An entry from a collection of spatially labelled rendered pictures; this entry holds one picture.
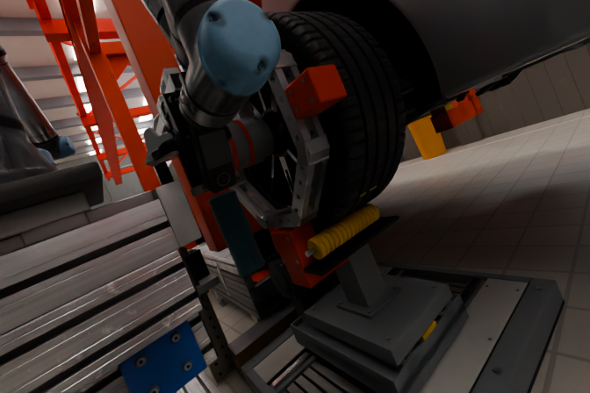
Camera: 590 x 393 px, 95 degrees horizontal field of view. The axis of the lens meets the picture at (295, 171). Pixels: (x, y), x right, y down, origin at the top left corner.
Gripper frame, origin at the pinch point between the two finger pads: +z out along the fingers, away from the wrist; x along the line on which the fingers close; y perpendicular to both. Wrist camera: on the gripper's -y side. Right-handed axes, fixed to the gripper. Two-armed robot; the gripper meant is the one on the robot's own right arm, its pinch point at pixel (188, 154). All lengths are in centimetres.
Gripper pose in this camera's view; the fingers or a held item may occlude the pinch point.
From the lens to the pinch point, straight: 57.8
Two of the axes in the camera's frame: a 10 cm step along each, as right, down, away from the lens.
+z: -5.1, 2.0, 8.4
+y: -3.9, -9.2, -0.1
